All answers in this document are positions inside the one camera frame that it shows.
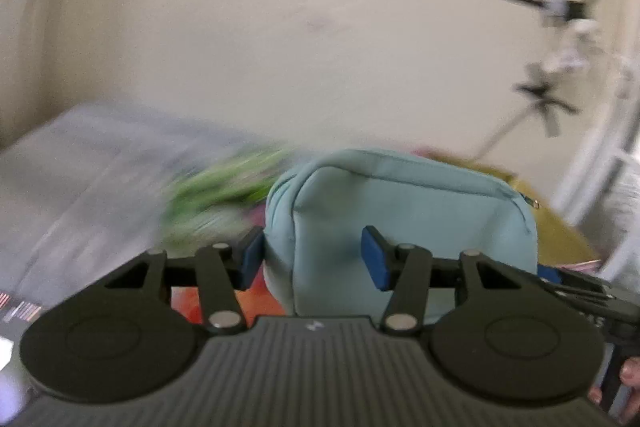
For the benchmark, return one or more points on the striped grey bed sheet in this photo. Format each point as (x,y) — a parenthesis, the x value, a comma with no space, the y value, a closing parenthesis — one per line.
(85,187)

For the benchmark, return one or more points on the black tape cross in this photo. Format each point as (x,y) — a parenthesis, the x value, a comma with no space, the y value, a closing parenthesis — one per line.
(544,99)
(552,3)

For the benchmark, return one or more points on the dark striped box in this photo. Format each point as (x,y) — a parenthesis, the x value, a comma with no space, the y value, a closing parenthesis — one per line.
(20,312)

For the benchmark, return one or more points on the person's right hand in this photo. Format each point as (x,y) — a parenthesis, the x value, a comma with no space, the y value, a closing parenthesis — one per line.
(631,382)

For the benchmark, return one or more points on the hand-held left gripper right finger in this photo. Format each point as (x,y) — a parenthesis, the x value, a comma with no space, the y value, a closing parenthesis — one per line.
(376,263)

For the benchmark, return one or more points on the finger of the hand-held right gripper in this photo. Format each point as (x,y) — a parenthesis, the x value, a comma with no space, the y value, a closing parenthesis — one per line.
(580,298)
(575,278)

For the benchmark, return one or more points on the orange red packet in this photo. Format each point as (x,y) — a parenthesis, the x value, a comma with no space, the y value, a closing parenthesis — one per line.
(260,299)

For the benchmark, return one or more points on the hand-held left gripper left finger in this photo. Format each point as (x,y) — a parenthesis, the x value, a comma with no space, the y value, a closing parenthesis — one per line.
(251,258)

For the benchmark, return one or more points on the teal zip pouch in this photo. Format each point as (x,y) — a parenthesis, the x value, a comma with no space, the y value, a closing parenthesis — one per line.
(400,227)

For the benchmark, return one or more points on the green wipes packet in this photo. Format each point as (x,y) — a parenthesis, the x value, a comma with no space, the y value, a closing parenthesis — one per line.
(220,194)

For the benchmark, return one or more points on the white metal frame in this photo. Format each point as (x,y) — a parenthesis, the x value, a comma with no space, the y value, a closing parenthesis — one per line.
(595,147)

